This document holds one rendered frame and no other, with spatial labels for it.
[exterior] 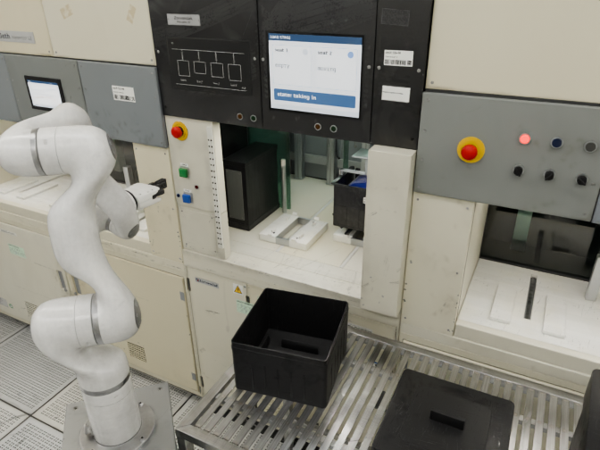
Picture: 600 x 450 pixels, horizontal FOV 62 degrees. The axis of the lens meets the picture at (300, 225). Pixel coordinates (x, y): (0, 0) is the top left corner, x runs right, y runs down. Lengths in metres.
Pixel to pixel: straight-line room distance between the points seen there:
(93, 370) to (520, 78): 1.21
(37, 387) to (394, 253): 2.02
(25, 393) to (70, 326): 1.71
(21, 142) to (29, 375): 2.00
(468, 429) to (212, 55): 1.25
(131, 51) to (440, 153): 1.06
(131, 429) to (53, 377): 1.54
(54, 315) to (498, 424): 1.06
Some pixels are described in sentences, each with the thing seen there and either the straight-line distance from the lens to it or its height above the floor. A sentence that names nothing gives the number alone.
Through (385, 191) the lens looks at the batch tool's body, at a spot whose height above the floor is 1.29.
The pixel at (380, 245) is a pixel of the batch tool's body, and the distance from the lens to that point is 1.48.
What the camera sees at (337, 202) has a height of 1.04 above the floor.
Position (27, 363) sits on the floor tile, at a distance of 3.09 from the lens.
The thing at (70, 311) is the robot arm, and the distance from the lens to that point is 1.22.
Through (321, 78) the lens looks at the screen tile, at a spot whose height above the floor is 1.57.
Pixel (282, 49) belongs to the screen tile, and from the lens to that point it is 1.48.
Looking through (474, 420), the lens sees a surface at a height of 0.86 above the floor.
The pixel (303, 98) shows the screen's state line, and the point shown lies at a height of 1.51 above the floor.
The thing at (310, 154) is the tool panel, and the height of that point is 1.00.
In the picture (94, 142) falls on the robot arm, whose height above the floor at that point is 1.53.
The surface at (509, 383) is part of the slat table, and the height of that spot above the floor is 0.76.
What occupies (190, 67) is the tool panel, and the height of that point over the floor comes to 1.57.
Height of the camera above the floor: 1.84
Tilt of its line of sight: 27 degrees down
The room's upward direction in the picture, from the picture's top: 1 degrees counter-clockwise
